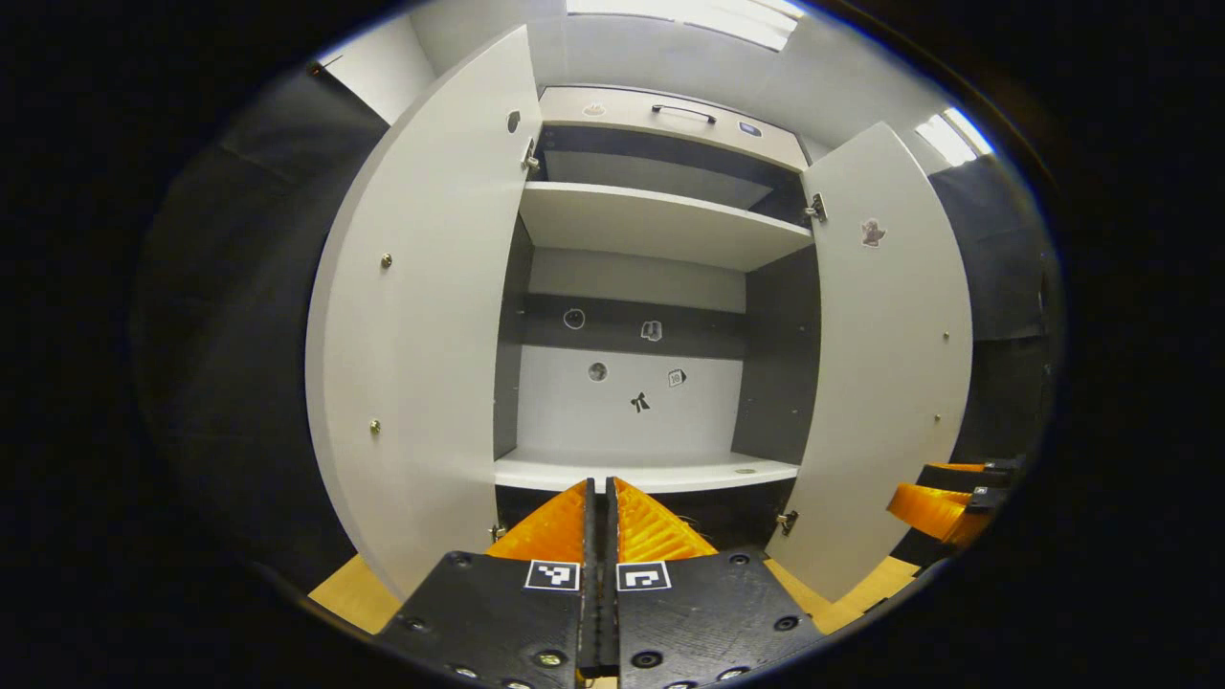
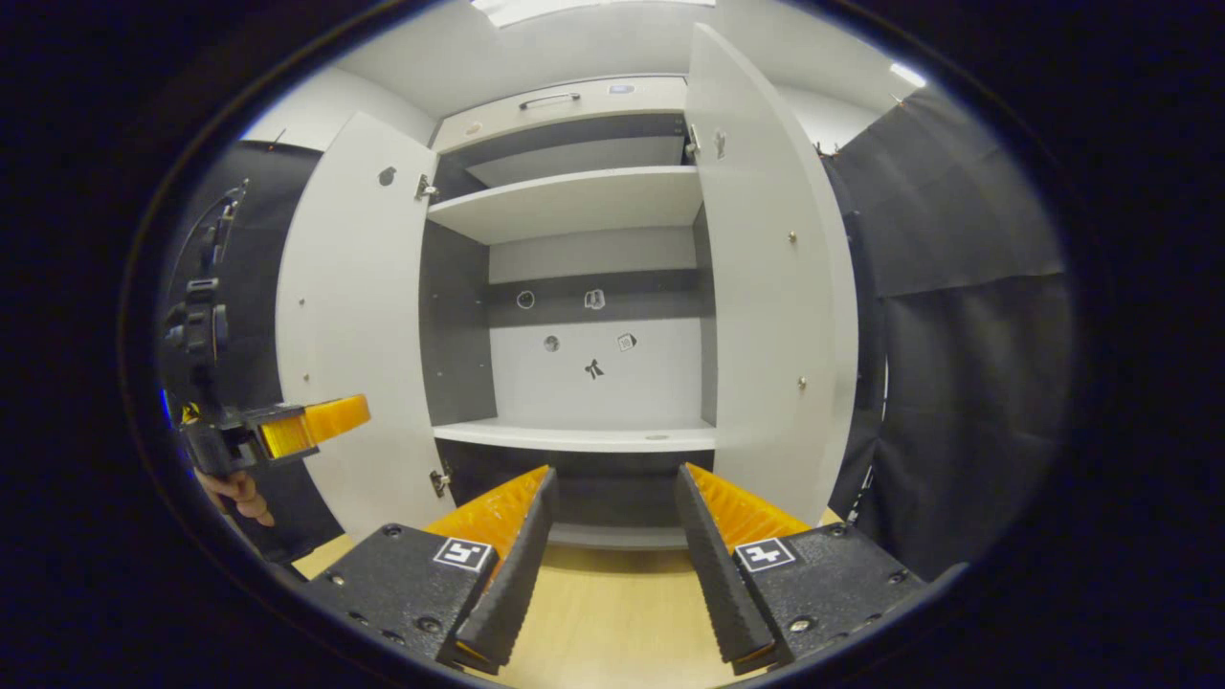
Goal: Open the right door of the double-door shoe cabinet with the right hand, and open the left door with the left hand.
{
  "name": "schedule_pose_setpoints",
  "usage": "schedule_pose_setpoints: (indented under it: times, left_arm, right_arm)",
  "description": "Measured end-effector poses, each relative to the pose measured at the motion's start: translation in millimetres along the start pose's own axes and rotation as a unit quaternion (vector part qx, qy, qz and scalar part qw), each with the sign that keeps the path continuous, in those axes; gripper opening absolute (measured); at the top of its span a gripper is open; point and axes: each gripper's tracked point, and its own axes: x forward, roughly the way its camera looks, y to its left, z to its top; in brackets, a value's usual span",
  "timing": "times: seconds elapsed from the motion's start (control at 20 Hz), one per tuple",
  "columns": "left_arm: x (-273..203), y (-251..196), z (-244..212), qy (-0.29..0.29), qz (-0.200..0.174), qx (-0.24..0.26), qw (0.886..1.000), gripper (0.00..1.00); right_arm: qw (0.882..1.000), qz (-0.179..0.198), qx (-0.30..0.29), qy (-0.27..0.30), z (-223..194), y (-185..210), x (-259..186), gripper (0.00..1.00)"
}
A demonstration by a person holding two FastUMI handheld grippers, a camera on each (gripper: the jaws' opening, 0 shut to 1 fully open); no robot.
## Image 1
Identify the large ceiling light panel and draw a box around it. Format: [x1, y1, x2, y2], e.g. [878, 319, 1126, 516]
[565, 0, 805, 52]

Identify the white lower cabinet shelf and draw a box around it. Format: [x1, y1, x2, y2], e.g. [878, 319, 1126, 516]
[493, 447, 801, 496]

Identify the white upper cabinet shelf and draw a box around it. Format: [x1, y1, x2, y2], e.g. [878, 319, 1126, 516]
[518, 181, 815, 275]

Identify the white cabinet shelf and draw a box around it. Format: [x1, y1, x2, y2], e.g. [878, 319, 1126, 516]
[493, 447, 801, 496]
[518, 181, 815, 275]

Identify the beige cabinet door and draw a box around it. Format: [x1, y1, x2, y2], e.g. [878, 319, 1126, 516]
[306, 26, 543, 600]
[766, 122, 975, 604]

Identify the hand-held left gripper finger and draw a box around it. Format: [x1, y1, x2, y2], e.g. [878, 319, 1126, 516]
[378, 478, 600, 689]
[602, 476, 825, 689]

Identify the small ceiling light panel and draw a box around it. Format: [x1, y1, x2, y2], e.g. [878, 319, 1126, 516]
[914, 105, 996, 169]

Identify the black backdrop cloth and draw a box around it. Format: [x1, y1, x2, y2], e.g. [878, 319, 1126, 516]
[134, 62, 1063, 594]

